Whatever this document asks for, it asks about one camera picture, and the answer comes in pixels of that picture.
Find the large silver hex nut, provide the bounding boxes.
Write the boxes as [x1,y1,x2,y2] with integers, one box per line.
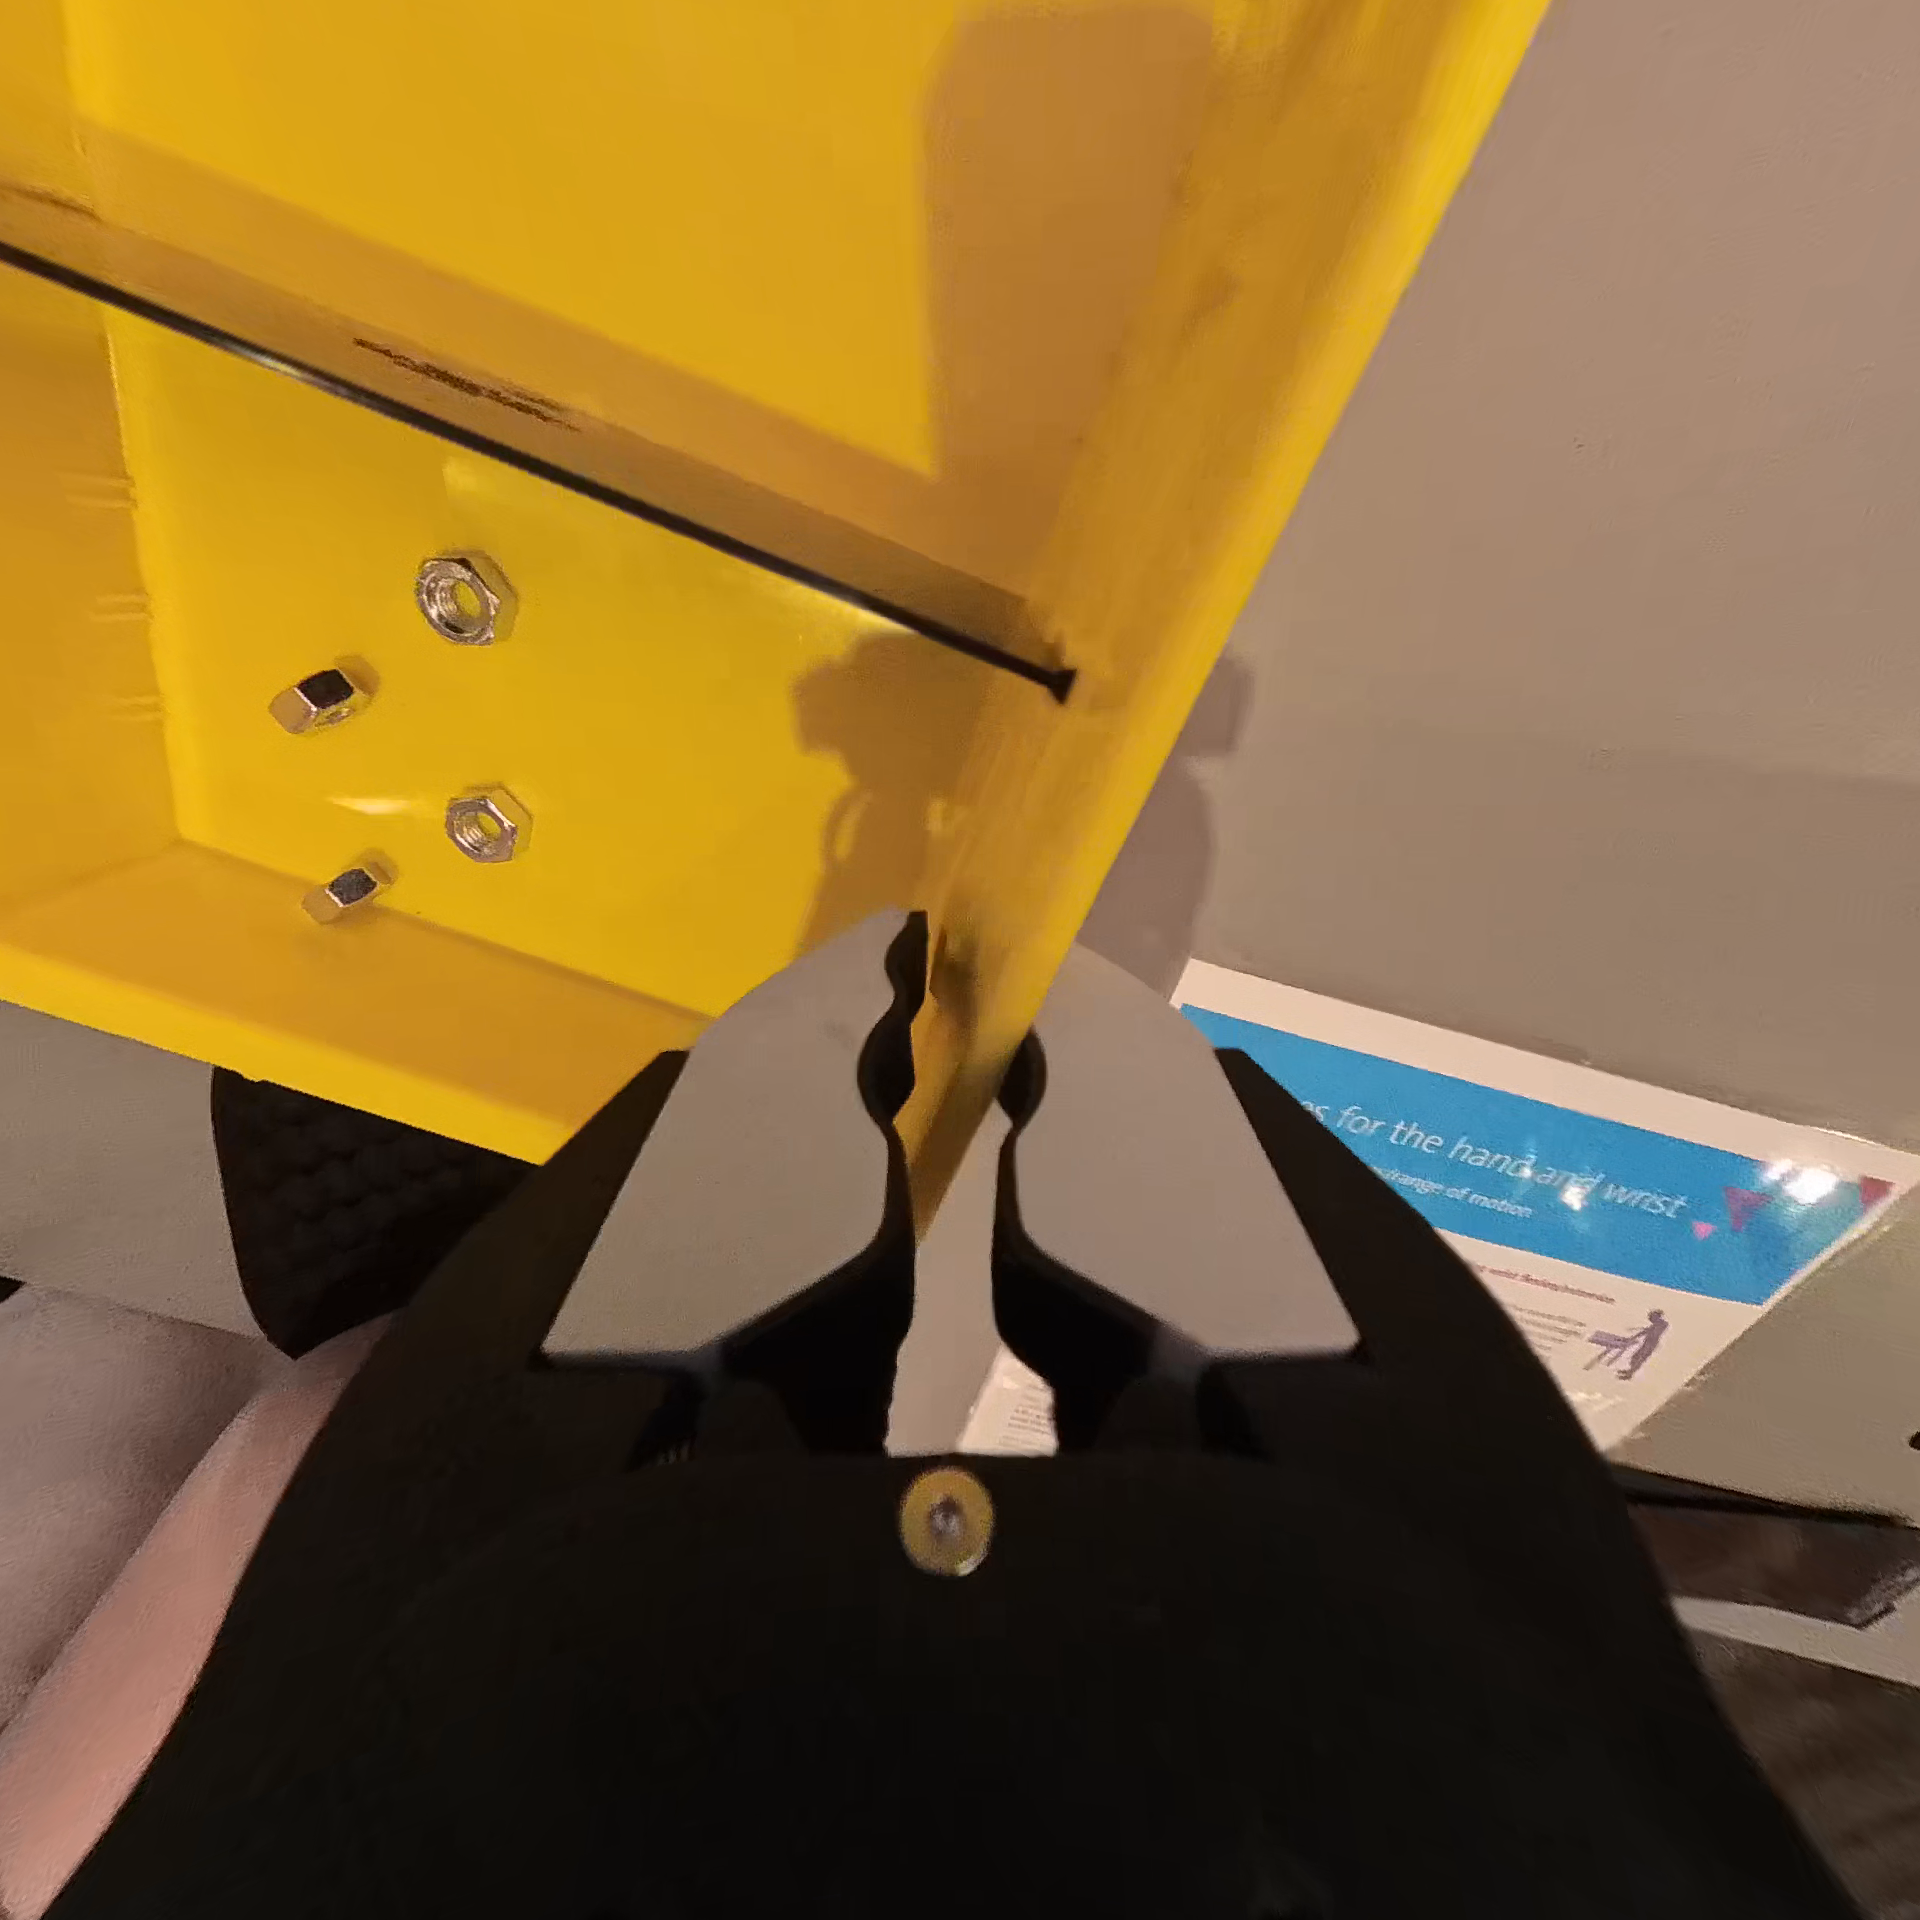
[417,551,522,647]

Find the blue header printed sheet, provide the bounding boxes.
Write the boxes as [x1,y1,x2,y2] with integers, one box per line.
[961,960,1920,1465]

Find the grey panel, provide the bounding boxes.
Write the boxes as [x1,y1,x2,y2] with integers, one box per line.
[1611,1201,1920,1518]

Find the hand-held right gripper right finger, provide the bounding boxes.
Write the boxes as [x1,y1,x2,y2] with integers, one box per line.
[989,958,1367,1375]

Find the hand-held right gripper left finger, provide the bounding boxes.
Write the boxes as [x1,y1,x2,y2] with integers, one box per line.
[539,904,935,1383]

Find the yellow plastic bin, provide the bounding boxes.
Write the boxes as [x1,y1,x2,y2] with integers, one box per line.
[0,0,1554,1248]

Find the person's left forearm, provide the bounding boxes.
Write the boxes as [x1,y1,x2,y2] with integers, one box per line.
[0,1290,378,1920]

